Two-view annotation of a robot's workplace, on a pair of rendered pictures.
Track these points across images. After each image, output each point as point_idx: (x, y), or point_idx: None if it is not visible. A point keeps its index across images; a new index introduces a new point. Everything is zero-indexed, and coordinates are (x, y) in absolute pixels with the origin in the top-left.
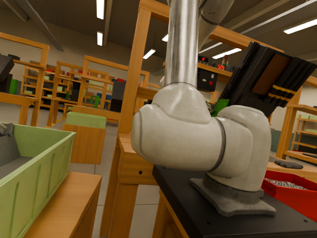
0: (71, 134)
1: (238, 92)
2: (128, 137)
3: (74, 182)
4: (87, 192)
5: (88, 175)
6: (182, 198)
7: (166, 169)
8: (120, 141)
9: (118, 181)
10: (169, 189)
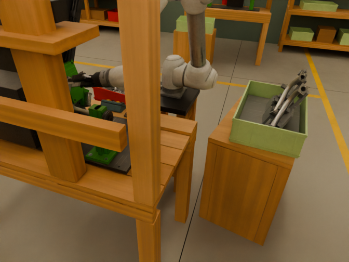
0: (235, 115)
1: (75, 47)
2: (160, 166)
3: (225, 133)
4: (219, 126)
5: (217, 138)
6: (193, 94)
7: (182, 106)
8: (181, 153)
9: (192, 148)
10: (193, 99)
